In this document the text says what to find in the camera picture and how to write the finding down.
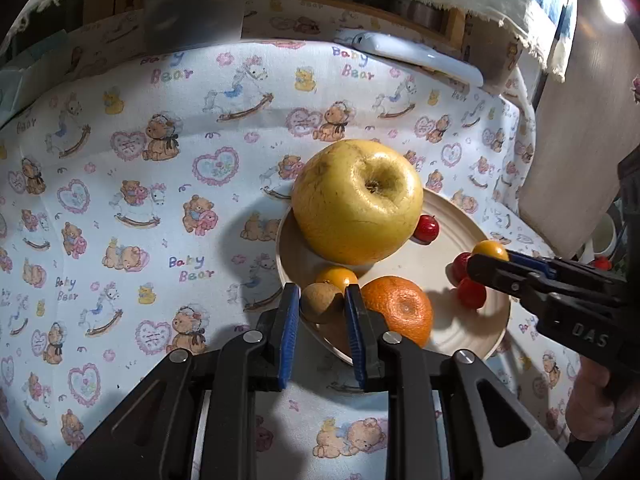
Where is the bright lamp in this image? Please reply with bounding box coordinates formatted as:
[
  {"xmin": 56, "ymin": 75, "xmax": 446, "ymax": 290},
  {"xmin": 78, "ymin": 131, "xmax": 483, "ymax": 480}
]
[{"xmin": 599, "ymin": 0, "xmax": 627, "ymax": 25}]

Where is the cream round plate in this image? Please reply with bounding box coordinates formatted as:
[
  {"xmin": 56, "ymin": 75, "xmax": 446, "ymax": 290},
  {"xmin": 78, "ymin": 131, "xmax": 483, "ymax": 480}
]
[{"xmin": 274, "ymin": 186, "xmax": 512, "ymax": 366}]

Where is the small brown longan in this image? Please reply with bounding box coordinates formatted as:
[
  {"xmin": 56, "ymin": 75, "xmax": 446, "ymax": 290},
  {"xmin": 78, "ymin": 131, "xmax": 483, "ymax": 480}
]
[{"xmin": 299, "ymin": 283, "xmax": 344, "ymax": 324}]

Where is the white rectangular device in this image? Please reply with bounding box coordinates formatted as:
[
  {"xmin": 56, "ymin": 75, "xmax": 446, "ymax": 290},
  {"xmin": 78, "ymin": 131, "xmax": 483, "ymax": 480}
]
[{"xmin": 334, "ymin": 29, "xmax": 484, "ymax": 88}]

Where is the right hand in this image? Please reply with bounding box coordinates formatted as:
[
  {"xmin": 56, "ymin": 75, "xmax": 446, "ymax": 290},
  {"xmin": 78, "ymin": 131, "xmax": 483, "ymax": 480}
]
[{"xmin": 565, "ymin": 356, "xmax": 615, "ymax": 442}]

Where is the red cherry tomato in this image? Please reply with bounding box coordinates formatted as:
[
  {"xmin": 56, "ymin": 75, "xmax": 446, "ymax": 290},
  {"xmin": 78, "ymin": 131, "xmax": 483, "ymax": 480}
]
[
  {"xmin": 451, "ymin": 252, "xmax": 472, "ymax": 284},
  {"xmin": 457, "ymin": 278, "xmax": 487, "ymax": 310},
  {"xmin": 413, "ymin": 214, "xmax": 440, "ymax": 245}
]

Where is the baby bear printed sheet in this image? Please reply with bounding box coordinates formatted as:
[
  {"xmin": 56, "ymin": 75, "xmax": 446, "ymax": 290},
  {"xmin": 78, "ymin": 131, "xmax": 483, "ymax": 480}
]
[{"xmin": 0, "ymin": 0, "xmax": 586, "ymax": 480}]

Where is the wooden board panel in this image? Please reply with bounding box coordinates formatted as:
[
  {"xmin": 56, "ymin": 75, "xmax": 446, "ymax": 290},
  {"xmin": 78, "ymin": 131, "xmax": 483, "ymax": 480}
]
[{"xmin": 518, "ymin": 0, "xmax": 639, "ymax": 258}]

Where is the small yellow-orange kumquat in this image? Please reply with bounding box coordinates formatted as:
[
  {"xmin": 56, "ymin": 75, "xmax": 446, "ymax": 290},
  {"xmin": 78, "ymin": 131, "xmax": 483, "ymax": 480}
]
[{"xmin": 314, "ymin": 266, "xmax": 358, "ymax": 292}]

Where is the orange mandarin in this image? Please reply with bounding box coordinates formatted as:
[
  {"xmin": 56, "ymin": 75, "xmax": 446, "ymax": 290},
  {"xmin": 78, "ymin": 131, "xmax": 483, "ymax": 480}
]
[{"xmin": 360, "ymin": 275, "xmax": 434, "ymax": 348}]

